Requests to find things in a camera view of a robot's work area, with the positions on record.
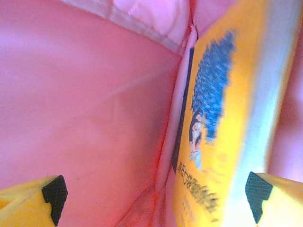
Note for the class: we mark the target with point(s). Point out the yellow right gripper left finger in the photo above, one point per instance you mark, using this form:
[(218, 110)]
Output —
[(23, 205)]

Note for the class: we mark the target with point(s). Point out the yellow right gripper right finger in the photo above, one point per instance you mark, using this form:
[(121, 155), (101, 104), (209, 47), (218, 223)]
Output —
[(279, 201)]

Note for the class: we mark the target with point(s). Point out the yellow book with cartoon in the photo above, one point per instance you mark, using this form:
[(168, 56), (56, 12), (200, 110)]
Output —
[(234, 118)]

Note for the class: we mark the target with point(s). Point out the pink student backpack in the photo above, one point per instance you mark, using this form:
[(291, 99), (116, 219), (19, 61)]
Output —
[(82, 106)]

